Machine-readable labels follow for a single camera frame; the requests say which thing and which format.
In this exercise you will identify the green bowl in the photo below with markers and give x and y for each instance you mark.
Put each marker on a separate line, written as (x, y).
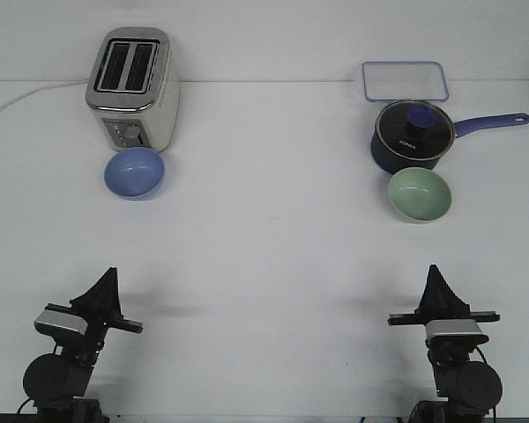
(419, 194)

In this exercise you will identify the clear container blue rim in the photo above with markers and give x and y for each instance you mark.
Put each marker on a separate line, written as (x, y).
(400, 80)

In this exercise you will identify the blue saucepan with handle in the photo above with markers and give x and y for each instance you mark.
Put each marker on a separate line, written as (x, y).
(392, 163)

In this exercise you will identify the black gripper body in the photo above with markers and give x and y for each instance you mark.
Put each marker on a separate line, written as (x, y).
(418, 319)
(98, 326)

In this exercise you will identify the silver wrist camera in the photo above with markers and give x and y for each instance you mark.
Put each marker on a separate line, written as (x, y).
(49, 322)
(455, 330)

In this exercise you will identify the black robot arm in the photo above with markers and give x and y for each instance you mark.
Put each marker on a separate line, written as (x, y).
(467, 389)
(56, 382)

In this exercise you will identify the silver two-slot toaster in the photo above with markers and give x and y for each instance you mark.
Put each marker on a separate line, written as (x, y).
(133, 90)

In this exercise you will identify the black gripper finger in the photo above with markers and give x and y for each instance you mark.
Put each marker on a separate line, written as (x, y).
(447, 301)
(99, 298)
(428, 303)
(116, 299)

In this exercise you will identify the blue bowl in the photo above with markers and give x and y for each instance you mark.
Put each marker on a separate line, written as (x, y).
(134, 174)

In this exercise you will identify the glass pot lid blue knob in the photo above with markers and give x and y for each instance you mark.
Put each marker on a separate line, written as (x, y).
(415, 129)

